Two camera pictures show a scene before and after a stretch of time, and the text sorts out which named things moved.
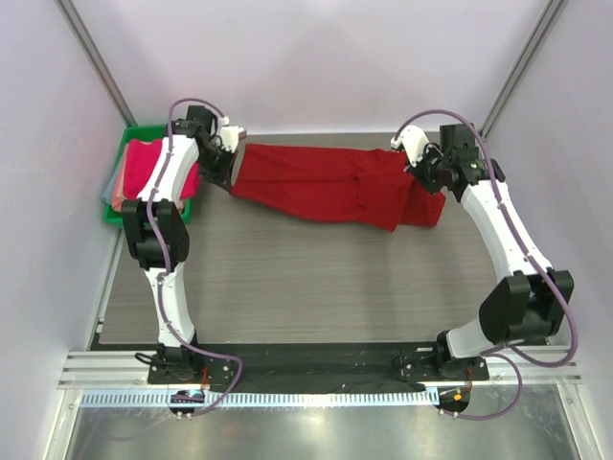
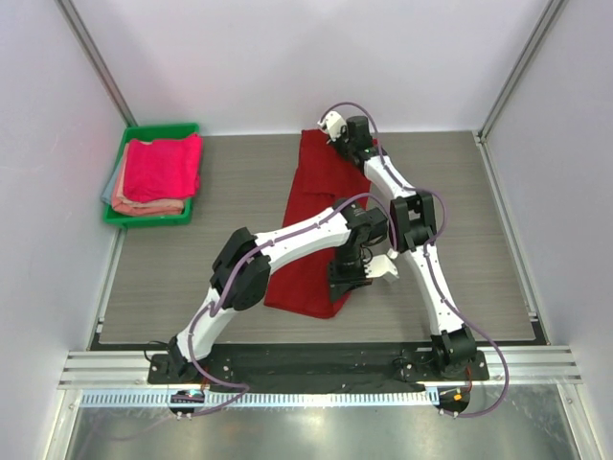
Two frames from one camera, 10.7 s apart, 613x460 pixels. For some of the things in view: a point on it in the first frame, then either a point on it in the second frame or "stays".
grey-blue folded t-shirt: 106,195 stays
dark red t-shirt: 371,187 → 326,173
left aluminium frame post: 97,61 stays
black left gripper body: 215,164 → 348,268
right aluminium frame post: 549,20 stays
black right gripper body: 422,172 → 341,143
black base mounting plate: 310,367 stays
